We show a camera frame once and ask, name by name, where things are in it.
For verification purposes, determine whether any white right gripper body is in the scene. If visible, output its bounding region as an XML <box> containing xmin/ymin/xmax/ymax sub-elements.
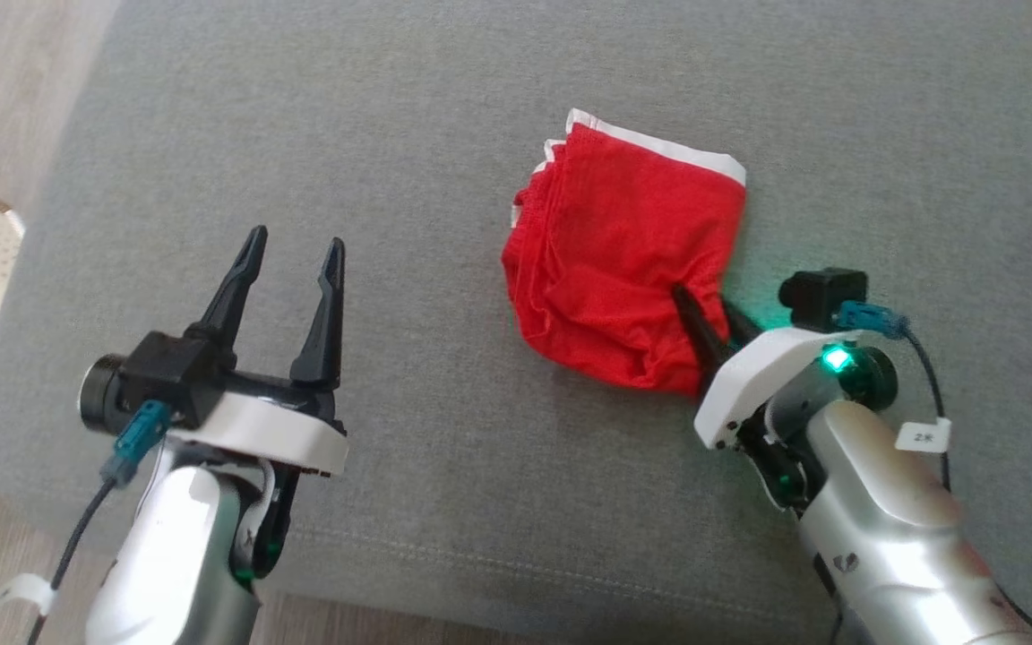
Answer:
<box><xmin>693</xmin><ymin>327</ymin><xmax>839</xmax><ymax>512</ymax></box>

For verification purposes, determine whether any white cable label tag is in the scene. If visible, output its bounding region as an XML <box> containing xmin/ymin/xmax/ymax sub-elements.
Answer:
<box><xmin>894</xmin><ymin>418</ymin><xmax>953</xmax><ymax>454</ymax></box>
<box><xmin>0</xmin><ymin>573</ymin><xmax>56</xmax><ymax>619</ymax></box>

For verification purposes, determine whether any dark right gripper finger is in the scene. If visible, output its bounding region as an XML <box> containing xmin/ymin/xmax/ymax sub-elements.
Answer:
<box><xmin>720</xmin><ymin>298</ymin><xmax>763</xmax><ymax>347</ymax></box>
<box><xmin>673</xmin><ymin>285</ymin><xmax>732</xmax><ymax>377</ymax></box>

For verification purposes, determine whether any black right cable teal plug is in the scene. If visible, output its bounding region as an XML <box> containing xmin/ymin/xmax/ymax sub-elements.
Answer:
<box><xmin>834</xmin><ymin>302</ymin><xmax>954</xmax><ymax>492</ymax></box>

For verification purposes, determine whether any black left cable teal plug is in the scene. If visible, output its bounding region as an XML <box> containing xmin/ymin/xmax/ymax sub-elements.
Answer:
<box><xmin>25</xmin><ymin>400</ymin><xmax>173</xmax><ymax>645</ymax></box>

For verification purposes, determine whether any red mesh garment white hem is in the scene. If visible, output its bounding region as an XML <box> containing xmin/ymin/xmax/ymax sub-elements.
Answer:
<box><xmin>501</xmin><ymin>107</ymin><xmax>747</xmax><ymax>397</ymax></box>

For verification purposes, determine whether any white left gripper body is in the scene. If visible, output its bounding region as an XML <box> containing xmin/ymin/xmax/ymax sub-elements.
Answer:
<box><xmin>167</xmin><ymin>369</ymin><xmax>348</xmax><ymax>583</ymax></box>

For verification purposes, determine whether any grey fabric sofa seat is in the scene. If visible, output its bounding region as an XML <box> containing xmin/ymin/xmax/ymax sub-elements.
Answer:
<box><xmin>0</xmin><ymin>0</ymin><xmax>1032</xmax><ymax>645</ymax></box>

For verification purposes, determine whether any black cable teal plug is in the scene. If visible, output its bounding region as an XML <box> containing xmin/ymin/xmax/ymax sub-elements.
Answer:
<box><xmin>834</xmin><ymin>302</ymin><xmax>954</xmax><ymax>492</ymax></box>
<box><xmin>25</xmin><ymin>400</ymin><xmax>173</xmax><ymax>645</ymax></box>

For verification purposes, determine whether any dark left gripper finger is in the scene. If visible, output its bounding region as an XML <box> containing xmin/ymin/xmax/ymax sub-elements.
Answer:
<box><xmin>290</xmin><ymin>237</ymin><xmax>347</xmax><ymax>389</ymax></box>
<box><xmin>185</xmin><ymin>226</ymin><xmax>268</xmax><ymax>370</ymax></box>

